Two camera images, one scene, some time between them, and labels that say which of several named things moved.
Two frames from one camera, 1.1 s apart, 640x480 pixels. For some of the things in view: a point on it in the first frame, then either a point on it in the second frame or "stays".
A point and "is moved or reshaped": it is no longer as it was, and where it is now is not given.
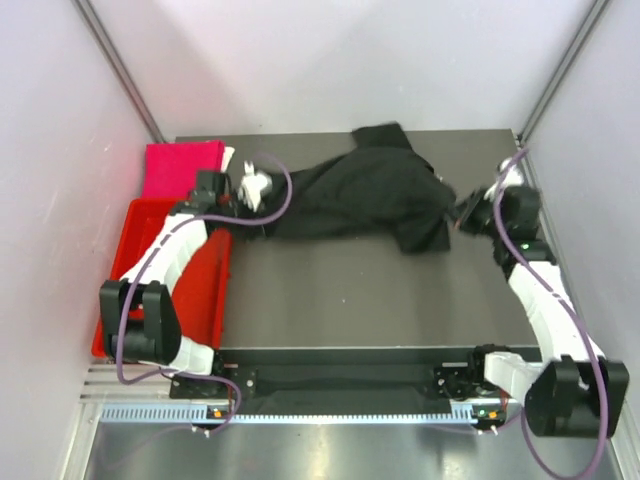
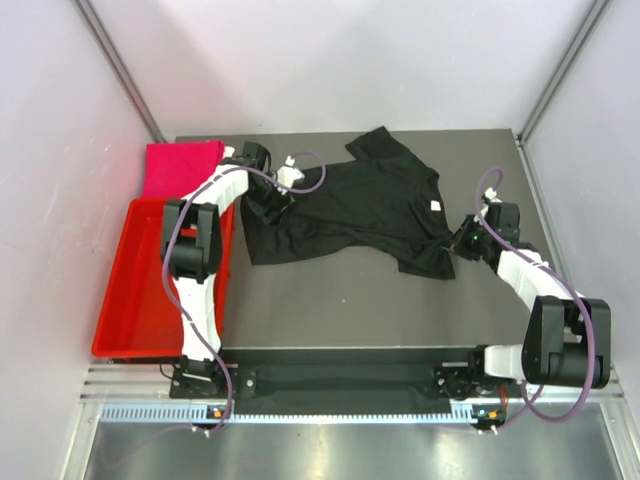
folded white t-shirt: (228, 152) stays
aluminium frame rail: (103, 384) stays
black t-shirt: (383, 187) is moved or reshaped
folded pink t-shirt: (171, 168) stays
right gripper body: (482, 219) -> (471, 240)
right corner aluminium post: (547, 96) stays
